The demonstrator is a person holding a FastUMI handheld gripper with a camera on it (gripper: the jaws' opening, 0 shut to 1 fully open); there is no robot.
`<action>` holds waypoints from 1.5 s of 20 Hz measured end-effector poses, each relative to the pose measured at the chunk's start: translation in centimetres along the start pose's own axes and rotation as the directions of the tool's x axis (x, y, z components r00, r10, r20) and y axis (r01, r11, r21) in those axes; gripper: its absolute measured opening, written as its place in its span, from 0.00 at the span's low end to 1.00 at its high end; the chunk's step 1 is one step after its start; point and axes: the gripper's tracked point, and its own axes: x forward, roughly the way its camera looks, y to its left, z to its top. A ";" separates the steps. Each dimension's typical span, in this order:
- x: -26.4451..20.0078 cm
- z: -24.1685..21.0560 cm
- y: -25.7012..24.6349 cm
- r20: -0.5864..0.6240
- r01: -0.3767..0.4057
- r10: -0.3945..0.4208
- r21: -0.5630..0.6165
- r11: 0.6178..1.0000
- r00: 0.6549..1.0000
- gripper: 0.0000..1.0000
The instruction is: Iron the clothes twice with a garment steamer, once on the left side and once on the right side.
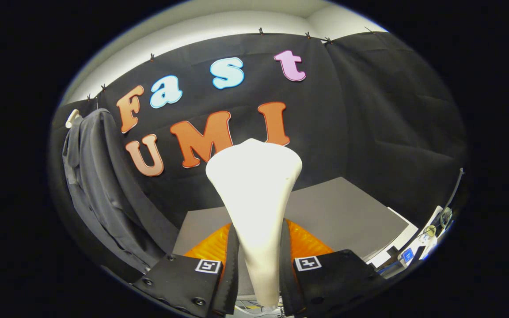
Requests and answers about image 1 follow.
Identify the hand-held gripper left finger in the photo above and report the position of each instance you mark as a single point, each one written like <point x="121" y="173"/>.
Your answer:
<point x="232" y="282"/>

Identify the white garment steamer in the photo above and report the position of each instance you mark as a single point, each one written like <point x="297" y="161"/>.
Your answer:
<point x="254" y="198"/>

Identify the grey button shirt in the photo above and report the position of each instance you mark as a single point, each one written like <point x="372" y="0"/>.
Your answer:
<point x="100" y="185"/>

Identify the grey cabinet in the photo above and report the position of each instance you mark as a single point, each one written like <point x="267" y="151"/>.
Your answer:
<point x="347" y="212"/>

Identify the white mannequin torso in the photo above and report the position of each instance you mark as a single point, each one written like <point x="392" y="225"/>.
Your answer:
<point x="72" y="118"/>

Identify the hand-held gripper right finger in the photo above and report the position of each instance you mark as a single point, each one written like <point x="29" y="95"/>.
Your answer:
<point x="286" y="282"/>

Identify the white side desk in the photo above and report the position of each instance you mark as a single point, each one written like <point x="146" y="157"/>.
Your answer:
<point x="435" y="216"/>

